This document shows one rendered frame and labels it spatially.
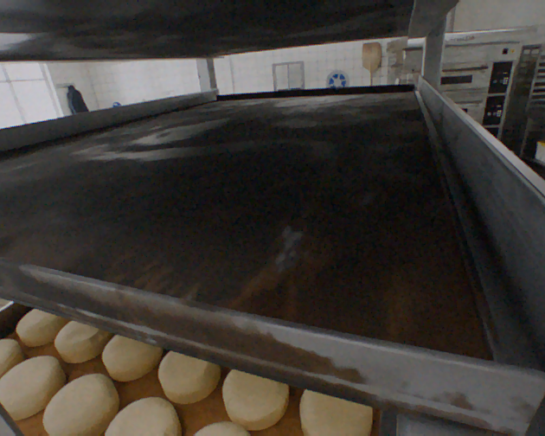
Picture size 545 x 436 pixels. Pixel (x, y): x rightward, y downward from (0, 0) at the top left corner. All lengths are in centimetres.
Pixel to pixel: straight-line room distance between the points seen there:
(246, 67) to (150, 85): 184
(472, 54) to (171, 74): 477
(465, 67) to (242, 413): 527
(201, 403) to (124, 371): 7
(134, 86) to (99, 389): 651
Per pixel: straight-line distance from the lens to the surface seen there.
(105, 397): 30
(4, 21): 23
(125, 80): 678
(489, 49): 549
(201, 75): 75
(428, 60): 64
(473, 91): 537
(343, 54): 595
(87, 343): 35
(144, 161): 25
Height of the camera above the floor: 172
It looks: 26 degrees down
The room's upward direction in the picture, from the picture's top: 5 degrees counter-clockwise
